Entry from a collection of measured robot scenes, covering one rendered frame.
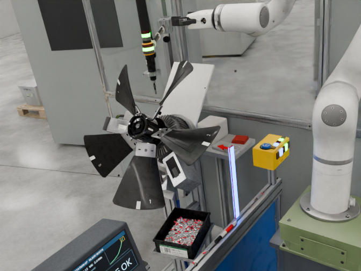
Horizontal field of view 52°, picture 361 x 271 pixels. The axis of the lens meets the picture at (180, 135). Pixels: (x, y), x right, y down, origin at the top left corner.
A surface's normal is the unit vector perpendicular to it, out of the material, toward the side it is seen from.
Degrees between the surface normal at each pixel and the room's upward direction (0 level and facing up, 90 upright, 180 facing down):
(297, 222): 5
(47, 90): 90
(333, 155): 88
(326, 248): 90
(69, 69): 90
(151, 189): 46
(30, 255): 0
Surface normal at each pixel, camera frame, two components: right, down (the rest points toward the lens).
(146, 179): 0.14, -0.30
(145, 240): -0.14, -0.90
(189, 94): -0.56, -0.27
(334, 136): -0.24, 0.85
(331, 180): -0.31, 0.37
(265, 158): -0.62, 0.40
